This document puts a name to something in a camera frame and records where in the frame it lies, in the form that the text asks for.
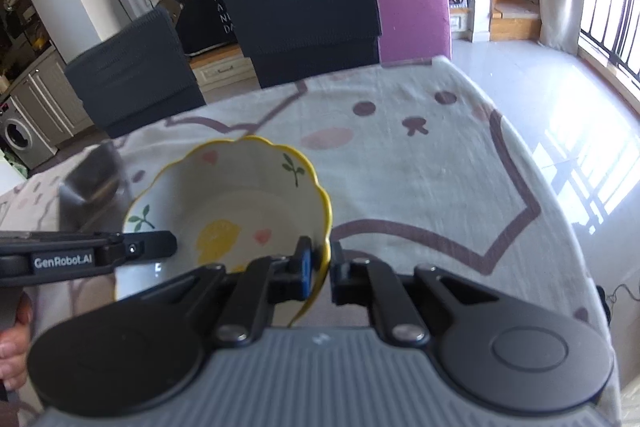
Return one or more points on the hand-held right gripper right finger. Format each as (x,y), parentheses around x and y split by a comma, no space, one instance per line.
(342,277)

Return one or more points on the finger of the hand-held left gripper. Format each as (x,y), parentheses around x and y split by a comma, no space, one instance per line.
(147,247)

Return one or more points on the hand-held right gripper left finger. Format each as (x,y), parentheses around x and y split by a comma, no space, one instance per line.
(303,264)

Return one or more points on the floral bowl with yellow rim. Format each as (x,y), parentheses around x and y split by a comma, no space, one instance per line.
(235,202)

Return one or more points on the person's left hand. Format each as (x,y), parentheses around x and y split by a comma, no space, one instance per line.
(12,357)

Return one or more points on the cartoon printed tablecloth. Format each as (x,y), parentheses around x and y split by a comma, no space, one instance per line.
(425,187)

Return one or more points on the silver washing machine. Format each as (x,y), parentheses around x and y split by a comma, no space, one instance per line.
(22,137)

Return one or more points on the grey lower kitchen cabinet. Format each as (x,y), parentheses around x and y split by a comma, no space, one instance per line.
(50,102)

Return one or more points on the dark grey chair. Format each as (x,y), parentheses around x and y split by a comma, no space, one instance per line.
(135,72)
(305,12)

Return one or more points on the black banner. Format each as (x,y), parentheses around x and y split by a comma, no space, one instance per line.
(205,17)

